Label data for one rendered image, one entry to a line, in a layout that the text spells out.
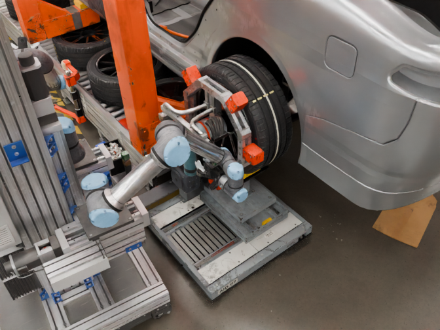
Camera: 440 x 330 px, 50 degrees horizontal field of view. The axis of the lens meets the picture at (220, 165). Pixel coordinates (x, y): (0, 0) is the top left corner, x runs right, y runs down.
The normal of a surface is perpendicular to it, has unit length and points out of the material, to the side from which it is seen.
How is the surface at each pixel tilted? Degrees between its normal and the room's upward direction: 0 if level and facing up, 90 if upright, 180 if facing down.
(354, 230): 0
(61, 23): 90
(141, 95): 90
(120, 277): 0
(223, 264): 0
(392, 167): 92
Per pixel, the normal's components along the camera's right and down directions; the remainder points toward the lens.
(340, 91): -0.79, 0.43
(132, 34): 0.61, 0.52
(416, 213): -0.04, -0.73
